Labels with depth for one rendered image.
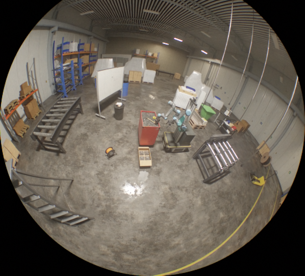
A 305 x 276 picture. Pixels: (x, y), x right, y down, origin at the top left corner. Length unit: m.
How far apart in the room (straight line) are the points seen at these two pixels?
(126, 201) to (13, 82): 7.95
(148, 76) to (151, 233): 10.05
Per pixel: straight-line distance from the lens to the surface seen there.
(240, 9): 8.48
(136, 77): 9.13
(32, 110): 7.02
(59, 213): 2.09
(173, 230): 2.79
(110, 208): 2.53
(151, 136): 2.63
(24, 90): 6.76
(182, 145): 3.15
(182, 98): 5.66
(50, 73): 9.17
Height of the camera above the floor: 2.48
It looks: 38 degrees down
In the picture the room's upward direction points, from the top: 15 degrees clockwise
